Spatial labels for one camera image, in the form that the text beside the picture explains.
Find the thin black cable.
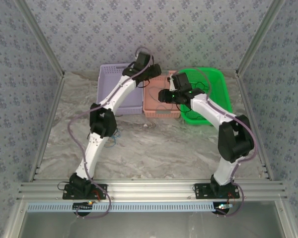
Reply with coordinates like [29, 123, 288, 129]
[180, 81, 213, 124]

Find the thin dark blue cable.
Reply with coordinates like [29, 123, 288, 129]
[148, 78, 181, 112]

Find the thin light blue cable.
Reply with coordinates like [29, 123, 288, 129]
[108, 127, 122, 147]

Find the green plastic basket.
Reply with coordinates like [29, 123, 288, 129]
[178, 66, 233, 127]

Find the pink plastic basket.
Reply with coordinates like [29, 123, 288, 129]
[143, 70, 182, 119]

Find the purple plastic basket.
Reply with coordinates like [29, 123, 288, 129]
[96, 63, 144, 116]

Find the small electronics board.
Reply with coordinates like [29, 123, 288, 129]
[73, 201, 94, 212]
[214, 202, 233, 214]

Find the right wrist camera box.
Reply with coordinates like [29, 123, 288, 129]
[167, 75, 176, 92]

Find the left gripper thin black wire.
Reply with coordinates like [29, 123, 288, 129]
[136, 78, 151, 89]

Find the aluminium side rail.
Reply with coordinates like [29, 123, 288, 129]
[27, 74, 66, 183]
[235, 71, 274, 181]

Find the aluminium frame post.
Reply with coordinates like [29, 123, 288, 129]
[235, 0, 287, 76]
[14, 0, 66, 78]

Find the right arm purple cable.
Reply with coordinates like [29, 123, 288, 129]
[172, 68, 258, 218]

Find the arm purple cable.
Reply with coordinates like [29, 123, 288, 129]
[68, 46, 154, 219]
[172, 68, 258, 218]

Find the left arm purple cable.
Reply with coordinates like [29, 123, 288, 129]
[68, 46, 154, 219]

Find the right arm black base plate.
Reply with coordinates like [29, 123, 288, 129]
[194, 183, 240, 199]

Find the aluminium mounting rail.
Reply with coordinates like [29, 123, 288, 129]
[16, 179, 288, 202]

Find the light blue slotted cable duct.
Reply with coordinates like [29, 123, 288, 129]
[26, 201, 216, 213]

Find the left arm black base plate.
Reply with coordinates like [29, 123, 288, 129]
[62, 183, 108, 200]

